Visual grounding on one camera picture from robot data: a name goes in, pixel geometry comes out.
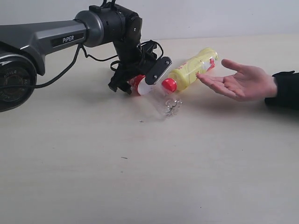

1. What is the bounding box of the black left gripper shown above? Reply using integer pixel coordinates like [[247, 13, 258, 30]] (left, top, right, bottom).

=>
[[108, 40, 172, 95]]

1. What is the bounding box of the clear red-label cola bottle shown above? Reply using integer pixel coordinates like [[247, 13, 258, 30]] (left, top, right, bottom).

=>
[[128, 75, 182, 118]]

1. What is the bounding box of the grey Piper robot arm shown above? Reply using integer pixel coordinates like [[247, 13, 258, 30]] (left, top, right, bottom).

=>
[[0, 1, 171, 112]]

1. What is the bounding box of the yellow bottle with red cap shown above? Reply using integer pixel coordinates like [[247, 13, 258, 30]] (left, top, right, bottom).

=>
[[162, 48, 219, 92]]

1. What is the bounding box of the bare open human hand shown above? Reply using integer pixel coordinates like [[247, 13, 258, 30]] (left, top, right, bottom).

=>
[[197, 59, 278, 102]]

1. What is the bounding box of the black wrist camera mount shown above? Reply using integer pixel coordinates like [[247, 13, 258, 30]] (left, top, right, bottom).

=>
[[95, 0, 119, 10]]

